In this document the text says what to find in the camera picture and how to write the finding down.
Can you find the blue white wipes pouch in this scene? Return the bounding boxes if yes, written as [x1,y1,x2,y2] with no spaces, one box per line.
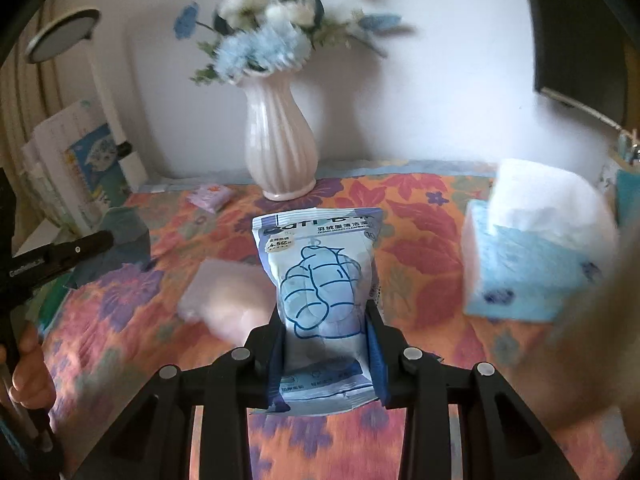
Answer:
[252,208,383,416]

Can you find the person's left hand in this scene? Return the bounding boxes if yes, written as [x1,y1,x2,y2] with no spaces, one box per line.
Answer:
[1,322,56,412]

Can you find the floral orange tablecloth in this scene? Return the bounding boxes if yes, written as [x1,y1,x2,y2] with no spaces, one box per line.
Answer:
[43,172,544,479]

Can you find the translucent white plastic bag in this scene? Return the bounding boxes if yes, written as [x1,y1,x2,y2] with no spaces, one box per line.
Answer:
[177,259,276,347]

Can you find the teal cloth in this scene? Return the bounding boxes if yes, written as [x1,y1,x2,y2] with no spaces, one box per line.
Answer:
[35,207,153,335]

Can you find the blue tissue box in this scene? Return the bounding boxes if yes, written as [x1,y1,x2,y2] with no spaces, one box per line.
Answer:
[461,158,618,323]

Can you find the purple tissue packet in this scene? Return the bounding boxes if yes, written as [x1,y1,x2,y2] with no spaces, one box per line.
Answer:
[186,184,234,214]

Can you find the white ribbed ceramic vase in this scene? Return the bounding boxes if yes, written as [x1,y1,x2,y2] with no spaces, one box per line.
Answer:
[238,72,319,202]

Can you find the white desk lamp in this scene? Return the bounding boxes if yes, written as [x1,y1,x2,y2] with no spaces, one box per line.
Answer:
[25,8,132,160]

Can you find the blue white artificial flowers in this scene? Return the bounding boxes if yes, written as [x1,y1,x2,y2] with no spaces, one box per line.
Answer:
[172,0,402,84]

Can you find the black wall television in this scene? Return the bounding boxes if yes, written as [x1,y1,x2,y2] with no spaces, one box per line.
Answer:
[528,0,639,132]

